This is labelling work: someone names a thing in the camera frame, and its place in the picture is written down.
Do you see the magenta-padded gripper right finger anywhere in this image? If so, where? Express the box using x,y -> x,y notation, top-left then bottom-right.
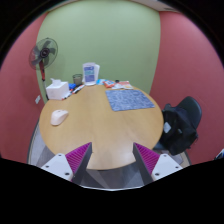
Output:
132,142 -> 184,186

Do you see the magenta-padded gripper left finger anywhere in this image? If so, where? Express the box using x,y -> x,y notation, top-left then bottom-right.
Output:
40,142 -> 93,186

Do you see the cream computer mouse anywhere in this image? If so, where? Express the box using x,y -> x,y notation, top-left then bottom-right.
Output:
50,109 -> 70,127

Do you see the blue patterned mouse pad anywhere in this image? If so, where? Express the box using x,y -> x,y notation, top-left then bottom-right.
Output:
105,88 -> 156,112

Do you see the black office chair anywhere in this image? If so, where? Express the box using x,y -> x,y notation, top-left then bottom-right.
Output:
156,96 -> 203,154

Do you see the white whiteboard marker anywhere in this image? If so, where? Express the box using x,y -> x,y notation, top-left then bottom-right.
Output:
62,90 -> 73,101

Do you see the white tissue box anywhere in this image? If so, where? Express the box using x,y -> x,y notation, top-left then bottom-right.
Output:
45,78 -> 70,101

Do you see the black whiteboard marker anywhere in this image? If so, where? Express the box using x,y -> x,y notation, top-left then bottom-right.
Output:
68,87 -> 81,96

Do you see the red-capped whiteboard marker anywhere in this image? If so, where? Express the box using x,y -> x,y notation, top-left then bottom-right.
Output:
70,84 -> 86,95

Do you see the dark translucent cup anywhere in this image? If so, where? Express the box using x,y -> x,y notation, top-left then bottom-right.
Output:
72,73 -> 84,86

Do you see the orange and yellow snack packet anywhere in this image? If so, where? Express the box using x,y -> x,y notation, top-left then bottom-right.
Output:
119,80 -> 134,90

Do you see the clear acrylic sign stand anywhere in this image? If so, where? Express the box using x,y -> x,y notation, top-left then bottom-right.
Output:
82,62 -> 98,87

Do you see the standing fan with red pole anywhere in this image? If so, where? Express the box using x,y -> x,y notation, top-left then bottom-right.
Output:
28,37 -> 59,101

